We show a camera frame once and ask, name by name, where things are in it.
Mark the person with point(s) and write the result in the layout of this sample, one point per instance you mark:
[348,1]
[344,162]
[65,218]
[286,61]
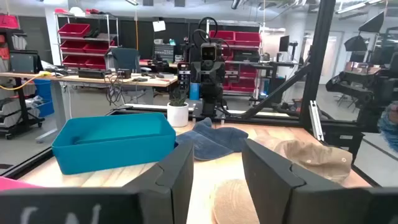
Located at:
[389,127]

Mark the green potted plant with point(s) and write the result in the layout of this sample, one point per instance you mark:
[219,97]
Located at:
[178,98]

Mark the blue cylinder can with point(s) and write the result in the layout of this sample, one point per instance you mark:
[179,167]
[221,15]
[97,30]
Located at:
[194,91]

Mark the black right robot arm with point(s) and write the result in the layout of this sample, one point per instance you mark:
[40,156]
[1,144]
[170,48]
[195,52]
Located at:
[209,93]

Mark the black studio softbox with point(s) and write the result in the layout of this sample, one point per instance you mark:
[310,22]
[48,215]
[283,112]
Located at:
[373,23]
[355,43]

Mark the pink plastic bin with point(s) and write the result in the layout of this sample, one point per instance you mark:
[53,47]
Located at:
[12,184]

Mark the red plastic storage bin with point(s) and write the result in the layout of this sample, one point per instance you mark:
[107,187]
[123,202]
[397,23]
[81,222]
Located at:
[73,46]
[97,47]
[96,63]
[74,61]
[247,39]
[74,30]
[222,35]

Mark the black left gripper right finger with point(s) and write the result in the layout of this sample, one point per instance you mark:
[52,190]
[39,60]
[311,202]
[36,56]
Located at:
[280,193]

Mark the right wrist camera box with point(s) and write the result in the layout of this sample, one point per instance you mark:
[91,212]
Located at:
[208,52]

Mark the white metal shelf rack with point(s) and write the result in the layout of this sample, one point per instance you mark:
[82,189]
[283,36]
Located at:
[107,37]

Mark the beige cap with eyelets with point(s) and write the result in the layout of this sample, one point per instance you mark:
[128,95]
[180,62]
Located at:
[320,158]

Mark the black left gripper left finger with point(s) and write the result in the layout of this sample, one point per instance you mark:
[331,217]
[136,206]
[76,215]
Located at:
[168,193]

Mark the black diagonal frame brace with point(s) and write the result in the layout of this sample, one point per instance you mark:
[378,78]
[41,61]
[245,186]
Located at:
[276,90]

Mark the teal plastic bin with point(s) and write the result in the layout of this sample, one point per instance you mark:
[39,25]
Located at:
[115,152]

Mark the white plant pot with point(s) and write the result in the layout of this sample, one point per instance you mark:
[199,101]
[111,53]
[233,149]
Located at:
[178,115]

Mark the dark office chair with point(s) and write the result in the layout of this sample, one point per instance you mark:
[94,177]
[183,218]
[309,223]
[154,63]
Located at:
[126,59]

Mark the blue storage tub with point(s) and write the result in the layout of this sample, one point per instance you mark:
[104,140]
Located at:
[45,96]

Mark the black computer monitor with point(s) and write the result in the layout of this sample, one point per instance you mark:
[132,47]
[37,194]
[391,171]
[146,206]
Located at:
[284,43]

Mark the black neighbouring robot arm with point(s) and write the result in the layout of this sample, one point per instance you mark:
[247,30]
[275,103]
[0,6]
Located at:
[363,90]

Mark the dark blue towel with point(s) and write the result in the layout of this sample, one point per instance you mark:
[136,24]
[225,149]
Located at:
[211,140]

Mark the silver aluminium bracket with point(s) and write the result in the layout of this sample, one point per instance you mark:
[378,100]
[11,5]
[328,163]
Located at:
[316,121]

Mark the black base frame rail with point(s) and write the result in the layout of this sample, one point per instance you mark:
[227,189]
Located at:
[267,118]

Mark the long wooden workbench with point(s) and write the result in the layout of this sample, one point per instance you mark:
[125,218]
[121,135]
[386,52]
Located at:
[93,79]

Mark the black vertical frame post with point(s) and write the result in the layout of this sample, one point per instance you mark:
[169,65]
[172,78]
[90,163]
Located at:
[317,62]

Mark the white paper sign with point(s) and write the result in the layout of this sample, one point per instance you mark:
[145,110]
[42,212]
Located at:
[159,26]

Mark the black rolling cart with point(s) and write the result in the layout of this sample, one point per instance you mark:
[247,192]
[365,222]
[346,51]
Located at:
[18,102]

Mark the grey shelf rack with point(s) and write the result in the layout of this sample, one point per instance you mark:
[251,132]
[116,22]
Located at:
[248,62]

